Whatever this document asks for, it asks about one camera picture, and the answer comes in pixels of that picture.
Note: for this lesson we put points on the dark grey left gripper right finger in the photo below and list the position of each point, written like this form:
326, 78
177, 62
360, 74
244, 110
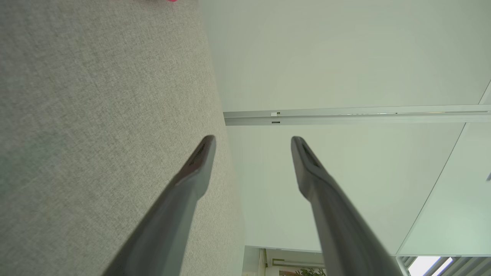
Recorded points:
337, 222

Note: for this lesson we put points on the white ceiling track rail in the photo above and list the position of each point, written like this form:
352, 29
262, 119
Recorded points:
345, 115

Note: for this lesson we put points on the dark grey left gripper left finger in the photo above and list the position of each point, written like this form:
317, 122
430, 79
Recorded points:
180, 207

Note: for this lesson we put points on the grey fabric panel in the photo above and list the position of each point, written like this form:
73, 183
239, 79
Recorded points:
84, 122

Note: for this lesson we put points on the green potted plant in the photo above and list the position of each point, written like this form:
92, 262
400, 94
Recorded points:
307, 272

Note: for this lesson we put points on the window with blinds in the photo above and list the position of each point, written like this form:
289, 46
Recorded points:
441, 266

